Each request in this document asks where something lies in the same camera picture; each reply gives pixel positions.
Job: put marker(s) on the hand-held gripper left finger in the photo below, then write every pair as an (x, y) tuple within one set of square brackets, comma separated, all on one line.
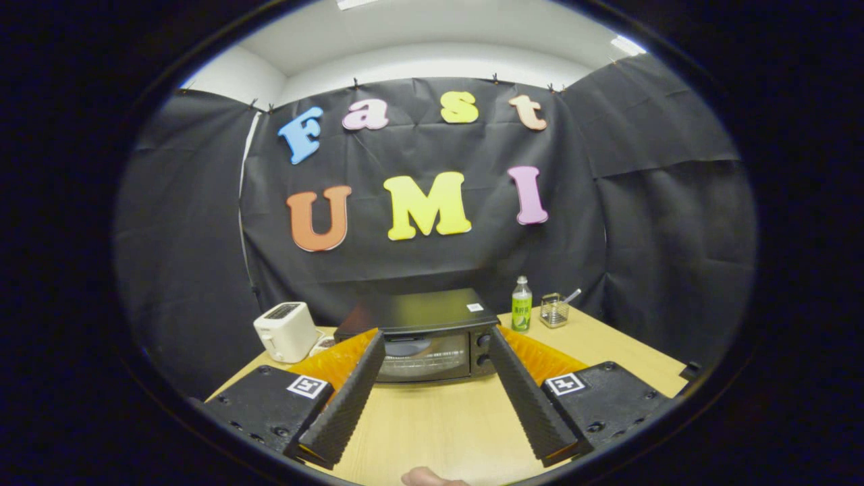
[(351, 398)]

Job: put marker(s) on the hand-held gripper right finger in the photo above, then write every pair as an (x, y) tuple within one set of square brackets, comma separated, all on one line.
[(526, 398)]

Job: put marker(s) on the black toaster oven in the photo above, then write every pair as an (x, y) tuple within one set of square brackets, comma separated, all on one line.
[(418, 310)]

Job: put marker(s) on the white bread toaster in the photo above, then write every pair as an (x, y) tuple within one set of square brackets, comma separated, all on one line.
[(287, 334)]

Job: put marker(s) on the green label bottle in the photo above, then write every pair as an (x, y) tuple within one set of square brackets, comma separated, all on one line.
[(521, 310)]

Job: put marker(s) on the metal spoon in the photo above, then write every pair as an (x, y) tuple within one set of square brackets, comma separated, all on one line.
[(572, 295)]

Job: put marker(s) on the ceiling light panel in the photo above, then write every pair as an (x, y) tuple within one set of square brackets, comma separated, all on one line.
[(356, 3), (628, 45)]

